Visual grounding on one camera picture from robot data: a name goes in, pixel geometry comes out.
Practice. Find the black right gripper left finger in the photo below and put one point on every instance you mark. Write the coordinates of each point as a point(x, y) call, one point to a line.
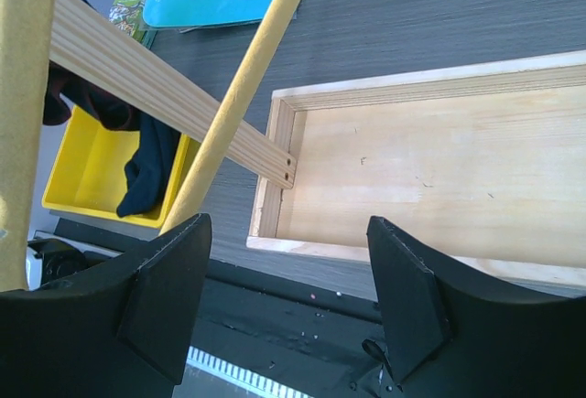
point(121, 328)

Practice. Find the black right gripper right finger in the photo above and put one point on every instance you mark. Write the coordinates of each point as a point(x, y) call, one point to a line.
point(454, 331)

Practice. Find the navy maroon tank top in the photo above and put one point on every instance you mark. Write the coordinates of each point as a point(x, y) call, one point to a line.
point(148, 170)

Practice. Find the yellow clothes hanger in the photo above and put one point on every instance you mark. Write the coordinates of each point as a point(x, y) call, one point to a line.
point(36, 33)

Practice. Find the yellow plastic tray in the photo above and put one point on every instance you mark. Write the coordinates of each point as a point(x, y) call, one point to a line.
point(88, 175)

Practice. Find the wooden clothes rack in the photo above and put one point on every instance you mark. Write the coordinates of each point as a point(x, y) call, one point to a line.
point(484, 162)

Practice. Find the green paperback book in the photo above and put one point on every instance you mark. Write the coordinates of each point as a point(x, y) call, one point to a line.
point(127, 15)

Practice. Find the white slotted cable duct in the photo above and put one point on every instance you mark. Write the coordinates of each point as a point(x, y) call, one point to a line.
point(250, 381)

